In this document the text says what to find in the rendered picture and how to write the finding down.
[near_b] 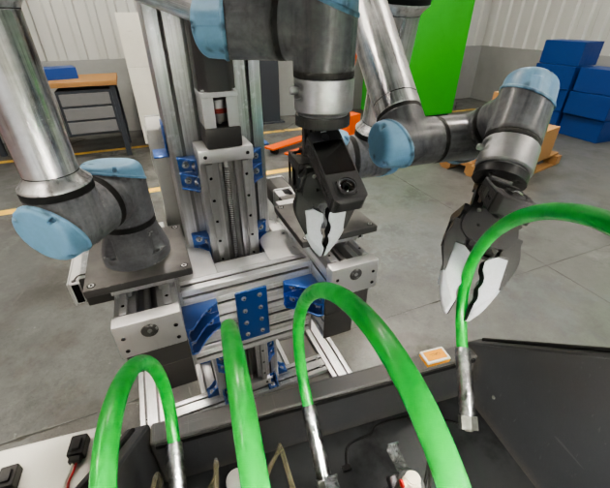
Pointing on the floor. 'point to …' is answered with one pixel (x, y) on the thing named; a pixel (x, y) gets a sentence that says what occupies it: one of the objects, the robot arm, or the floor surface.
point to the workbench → (76, 107)
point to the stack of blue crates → (586, 90)
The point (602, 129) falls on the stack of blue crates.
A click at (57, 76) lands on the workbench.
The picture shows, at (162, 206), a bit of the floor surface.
